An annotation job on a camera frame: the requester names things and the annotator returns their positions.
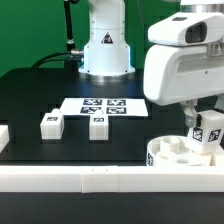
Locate white round stool seat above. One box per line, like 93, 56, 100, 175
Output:
146, 135, 212, 167

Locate white marker base plate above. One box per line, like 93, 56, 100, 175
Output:
60, 98, 148, 117

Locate black cables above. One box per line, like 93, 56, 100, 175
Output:
31, 49, 84, 70

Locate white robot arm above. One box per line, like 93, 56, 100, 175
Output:
79, 0, 224, 127

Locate white U-shaped fence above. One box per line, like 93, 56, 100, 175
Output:
0, 125, 224, 194

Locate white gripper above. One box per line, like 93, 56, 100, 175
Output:
143, 13, 224, 128

